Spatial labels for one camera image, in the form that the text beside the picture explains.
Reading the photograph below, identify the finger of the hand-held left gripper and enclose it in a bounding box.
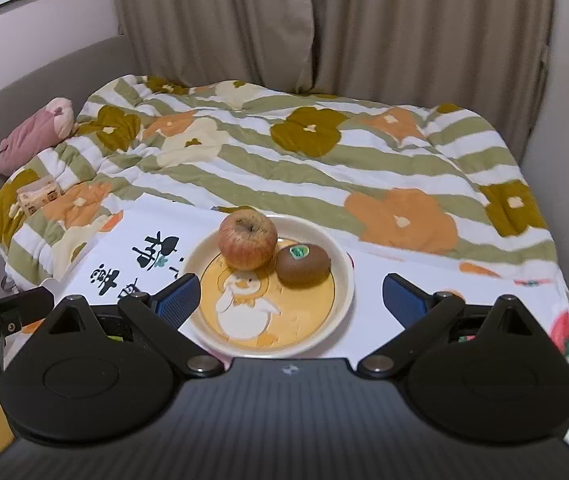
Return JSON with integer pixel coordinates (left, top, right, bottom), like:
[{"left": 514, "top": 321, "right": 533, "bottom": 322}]
[{"left": 0, "top": 287, "right": 56, "bottom": 334}]

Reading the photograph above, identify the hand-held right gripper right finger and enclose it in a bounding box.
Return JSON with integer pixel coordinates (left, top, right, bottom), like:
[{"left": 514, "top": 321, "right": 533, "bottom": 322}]
[{"left": 357, "top": 273, "right": 540, "bottom": 380}]

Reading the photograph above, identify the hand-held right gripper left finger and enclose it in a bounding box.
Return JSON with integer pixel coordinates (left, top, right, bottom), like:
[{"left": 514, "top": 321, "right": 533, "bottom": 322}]
[{"left": 39, "top": 273, "right": 226, "bottom": 379}]

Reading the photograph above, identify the yellow duck print plate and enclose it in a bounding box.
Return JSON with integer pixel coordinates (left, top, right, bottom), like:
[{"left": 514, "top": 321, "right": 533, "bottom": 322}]
[{"left": 183, "top": 215, "right": 355, "bottom": 359}]

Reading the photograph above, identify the white printed cloth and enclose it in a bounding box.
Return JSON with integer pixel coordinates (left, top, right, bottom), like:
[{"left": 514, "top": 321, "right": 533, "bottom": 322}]
[{"left": 2, "top": 195, "right": 569, "bottom": 411}]

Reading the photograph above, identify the yellow patterned item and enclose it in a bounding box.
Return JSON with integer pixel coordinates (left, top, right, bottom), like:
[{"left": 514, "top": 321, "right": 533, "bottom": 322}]
[{"left": 0, "top": 396, "right": 16, "bottom": 461}]

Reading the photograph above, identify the small printed box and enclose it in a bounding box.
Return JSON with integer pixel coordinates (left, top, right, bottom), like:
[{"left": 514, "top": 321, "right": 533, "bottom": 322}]
[{"left": 16, "top": 175, "right": 62, "bottom": 217}]

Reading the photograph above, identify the red apple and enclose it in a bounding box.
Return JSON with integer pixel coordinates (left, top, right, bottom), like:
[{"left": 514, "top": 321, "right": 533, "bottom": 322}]
[{"left": 218, "top": 209, "right": 278, "bottom": 271}]

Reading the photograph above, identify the brown kiwi with sticker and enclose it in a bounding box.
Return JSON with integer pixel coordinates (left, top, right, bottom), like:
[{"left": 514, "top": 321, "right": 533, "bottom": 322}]
[{"left": 276, "top": 242, "right": 331, "bottom": 289}]

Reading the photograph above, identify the pink plush toy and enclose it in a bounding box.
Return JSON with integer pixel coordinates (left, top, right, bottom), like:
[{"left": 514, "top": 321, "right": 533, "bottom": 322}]
[{"left": 0, "top": 97, "right": 76, "bottom": 176}]

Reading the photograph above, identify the striped floral blanket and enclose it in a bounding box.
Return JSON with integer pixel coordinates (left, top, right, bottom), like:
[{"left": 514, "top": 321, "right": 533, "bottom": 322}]
[{"left": 0, "top": 75, "right": 565, "bottom": 291}]

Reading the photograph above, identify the brown upholstered headboard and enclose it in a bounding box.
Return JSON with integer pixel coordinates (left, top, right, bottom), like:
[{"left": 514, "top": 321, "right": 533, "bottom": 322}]
[{"left": 0, "top": 35, "right": 138, "bottom": 241}]

